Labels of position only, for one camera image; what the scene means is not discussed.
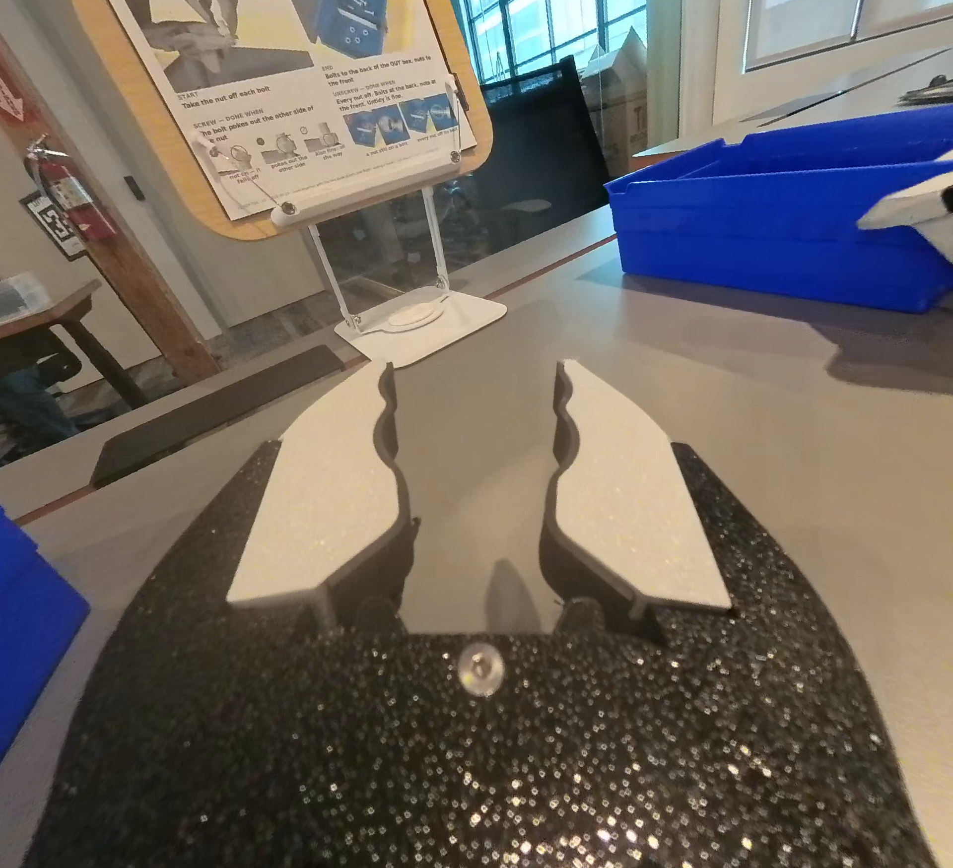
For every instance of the black white marker tag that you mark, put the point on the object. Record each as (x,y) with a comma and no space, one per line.
(41,235)

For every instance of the red wall sign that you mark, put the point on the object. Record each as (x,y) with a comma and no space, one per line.
(15,97)

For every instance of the black mesh office chair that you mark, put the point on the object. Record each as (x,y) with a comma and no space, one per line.
(543,138)

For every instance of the wooden pillar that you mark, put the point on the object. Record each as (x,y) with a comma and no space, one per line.
(149,287)

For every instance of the blue plastic bin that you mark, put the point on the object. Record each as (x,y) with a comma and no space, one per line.
(744,243)

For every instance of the red fire extinguisher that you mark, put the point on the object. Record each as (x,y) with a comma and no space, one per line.
(82,202)

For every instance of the instruction sheet on white stand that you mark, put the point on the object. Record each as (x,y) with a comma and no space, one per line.
(469,313)

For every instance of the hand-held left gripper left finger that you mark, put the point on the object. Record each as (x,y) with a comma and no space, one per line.
(320,496)

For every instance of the printed instruction sheet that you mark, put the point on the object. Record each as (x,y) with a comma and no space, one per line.
(298,4)

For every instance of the blue bin with black divider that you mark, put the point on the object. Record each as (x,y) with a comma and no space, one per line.
(30,622)

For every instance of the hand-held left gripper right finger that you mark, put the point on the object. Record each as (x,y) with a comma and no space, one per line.
(633,511)

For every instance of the cardboard box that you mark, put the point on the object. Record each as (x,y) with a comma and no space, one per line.
(622,109)

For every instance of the wall switch panel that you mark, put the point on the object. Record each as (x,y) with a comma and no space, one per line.
(135,188)

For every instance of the wooden top table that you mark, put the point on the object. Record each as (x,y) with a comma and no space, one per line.
(67,302)

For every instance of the black rectangular mat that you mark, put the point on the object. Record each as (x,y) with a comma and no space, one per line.
(223,414)

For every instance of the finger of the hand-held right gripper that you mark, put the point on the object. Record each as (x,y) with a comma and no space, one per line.
(908,207)
(944,231)

